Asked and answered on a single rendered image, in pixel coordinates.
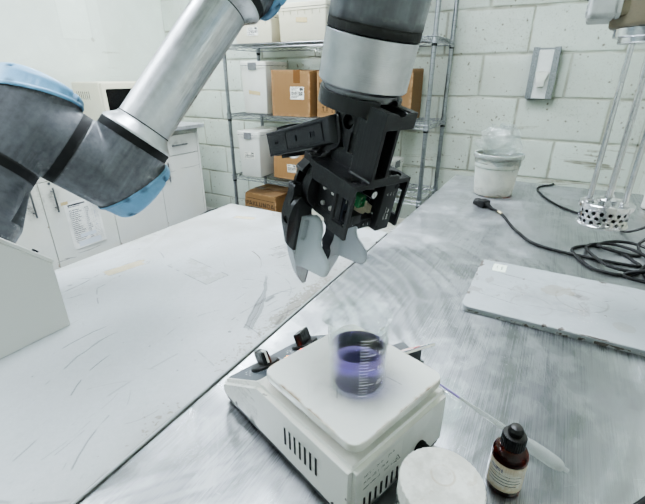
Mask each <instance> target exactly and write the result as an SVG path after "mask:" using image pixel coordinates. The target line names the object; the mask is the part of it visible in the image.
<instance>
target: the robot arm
mask: <svg viewBox="0 0 645 504"><path fill-rule="evenodd" d="M286 1H287V0H190V1H189V3H188V4H187V6H186V7H185V9H184V10H183V12H182V13H181V15H180V16H179V18H178V19H177V21H176V22H175V24H174V25H173V27H172V29H171V30H170V32H169V33H168V35H167V36H166V38H165V39H164V41H163V42H162V44H161V45H160V47H159V48H158V50H157V51H156V53H155V54H154V56H153V57H152V59H151V60H150V62H149V63H148V65H147V66H146V68H145V69H144V71H143V72H142V74H141V75H140V77H139V78H138V80H137V81H136V83H135V84H134V86H133V87H132V89H131V90H130V92H129V94H128V95H127V97H126V98H125V100H124V101H123V103H122V104H121V106H120V107H119V108H118V109H117V110H111V111H104V112H102V114H101V115H100V117H99V118H98V120H97V121H95V120H93V119H91V118H90V117H88V116H87V115H85V114H83V112H84V102H83V100H82V99H81V98H80V97H79V96H78V95H77V94H75V93H74V92H73V90H71V89H70V88H69V87H67V86H66V85H64V84H63V83H61V82H59V81H58V80H56V79H54V78H52V77H50V76H48V75H46V74H44V73H42V72H40V71H38V70H35V69H33V68H30V67H27V66H24V65H20V64H15V63H10V62H0V238H3V239H5V240H8V241H10V242H12V243H15V244H16V242H17V240H18V239H19V237H20V236H21V234H22V232H23V228H24V222H25V217H26V212H27V206H28V201H29V196H30V193H31V191H32V189H33V187H34V186H35V184H36V183H37V181H38V180H39V178H40V177H41V178H43V179H45V180H47V181H49V182H51V183H53V184H55V185H57V186H59V187H61V188H63V189H65V190H67V191H69V192H71V193H73V194H75V195H76V196H78V197H80V198H82V199H84V200H86V201H88V202H90V203H92V204H94V205H96V206H97V207H98V208H99V209H101V210H106V211H109V212H111V213H113V214H115V215H117V216H120V217H125V218H126V217H132V216H134V215H136V214H138V213H140V212H141V211H143V210H144V209H145V208H146V207H147V206H148V205H149V204H150V203H151V202H152V201H153V200H154V199H155V198H156V197H157V196H158V195H159V193H160V192H161V191H162V189H163V188H164V186H165V185H166V181H168V179H169V176H170V169H169V168H168V166H167V165H166V164H165V162H166V161H167V159H168V158H169V156H170V154H169V150H168V145H167V144H168V140H169V139H170V137H171V136H172V134H173V133H174V131H175V130H176V128H177V126H178V125H179V123H180V122H181V120H182V119H183V117H184V116H185V114H186V113H187V111H188V110H189V108H190V107H191V105H192V104H193V102H194V101H195V99H196V98H197V96H198V95H199V93H200V92H201V90H202V89H203V87H204V86H205V84H206V82H207V81H208V79H209V78H210V76H211V75H212V73H213V72H214V70H215V69H216V67H217V66H218V64H219V63H220V61H221V60H222V58H223V57H224V55H225V54H226V52H227V51H228V49H229V48H230V46H231V45H232V43H233V41H234V40H235V38H236V37H237V35H238V34H239V32H240V31H241V29H242V28H243V26H245V25H255V24H257V23H258V21H259V20H263V21H268V20H270V19H271V18H273V17H274V16H275V15H276V14H277V13H278V12H279V10H280V8H281V6H282V5H284V4H285V2H286ZM431 2H432V0H331V1H330V7H329V15H328V21H327V24H328V25H326V30H325V36H324V43H323V49H322V56H321V63H320V69H319V76H320V78H321V79H322V82H321V83H320V89H319V96H318V100H319V102H320V103H321V104H323V105H324V106H326V107H328V108H330V109H333V110H335V114H332V115H328V116H325V117H321V118H318V119H314V120H311V121H307V122H304V123H298V124H292V123H289V124H286V125H284V126H280V127H278V128H277V130H276V131H273V132H270V133H266V134H267V140H268V145H269V150H270V156H282V158H289V157H290V158H293V159H295V158H298V157H299V156H301V155H304V158H303V159H302V160H301V161H300V162H299V163H297V164H296V168H297V171H296V174H295V176H294V180H293V181H290V182H289V187H288V192H287V195H286V197H285V200H284V203H283V207H282V213H281V221H282V228H283V234H284V240H285V243H286V244H287V250H288V254H289V258H290V261H291V265H292V268H293V270H294V272H295V274H296V276H297V277H298V279H299V280H300V281H301V282H302V283H305V282H306V278H307V274H308V271H310V272H312V273H314V274H316V275H318V276H320V277H326V276H327V275H328V274H329V271H330V270H331V269H332V267H333V266H334V264H335V262H336V261H337V259H338V257H339V256H341V257H344V258H346V259H349V260H351V261H353V262H356V263H358V264H363V263H365V262H366V260H367V250H366V248H365V247H364V245H363V244H362V242H361V240H360V239H359V237H358V234H357V229H361V228H364V227H370V228H371V229H373V230H374V231H376V230H380V229H383V228H386V227H387V225H388V222H389V223H391V224H392V225H394V226H395V225H396V224H397V221H398V217H399V214H400V211H401V208H402V205H403V201H404V198H405V195H406V192H407V189H408V185H409V182H410V179H411V177H410V176H408V175H407V174H405V173H403V172H401V171H400V170H398V169H396V168H394V167H392V166H391V162H392V158H393V155H394V151H395V148H396V144H397V140H398V137H399V133H400V130H409V129H414V126H415V123H416V119H417V116H418V112H416V111H414V110H411V109H409V108H407V107H404V106H402V105H401V103H402V97H401V96H403V95H405V94H406V93H407V89H408V85H409V81H410V78H411V74H412V70H413V67H414V63H415V59H416V55H417V52H418V48H419V43H420V42H421V38H422V33H423V31H424V27H425V24H426V20H427V16H428V13H429V9H430V5H431ZM398 188H400V189H401V190H402V191H401V194H400V198H399V201H398V204H397V208H396V211H395V212H393V211H392V208H393V205H394V202H395V198H396V195H397V191H398ZM312 209H314V211H316V212H317V213H318V214H319V215H321V216H322V217H323V218H324V224H325V226H326V228H325V233H324V235H323V231H324V227H323V222H322V220H321V218H320V217H319V216H318V215H312ZM357 227H358V228H357ZM322 236H323V238H322ZM321 242H322V244H321Z"/></svg>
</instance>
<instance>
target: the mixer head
mask: <svg viewBox="0 0 645 504"><path fill-rule="evenodd" d="M587 1H589V2H588V5H587V11H586V13H585V18H586V21H585V23H586V24H587V25H598V24H609V25H608V29H609V30H611V31H613V35H612V39H614V40H617V45H628V44H629V43H635V45H645V0H587Z"/></svg>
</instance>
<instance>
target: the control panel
mask: <svg viewBox="0 0 645 504"><path fill-rule="evenodd" d="M294 344H295V343H293V344H291V345H289V346H287V347H285V348H283V349H282V350H280V351H278V352H276V353H274V354H272V355H270V358H272V357H278V358H279V360H281V359H283V358H285V357H286V356H289V355H291V354H293V353H294V352H296V351H298V350H292V346H293V345H294ZM255 364H257V363H255ZM255 364H253V365H251V366H249V367H247V368H245V369H243V370H241V371H239V372H237V373H235V374H233V375H231V376H230V377H229V378H236V379H245V380H254V381H257V380H260V379H262V378H264V377H265V376H267V369H266V370H263V371H260V372H254V373H253V372H252V371H251V368H252V366H254V365H255Z"/></svg>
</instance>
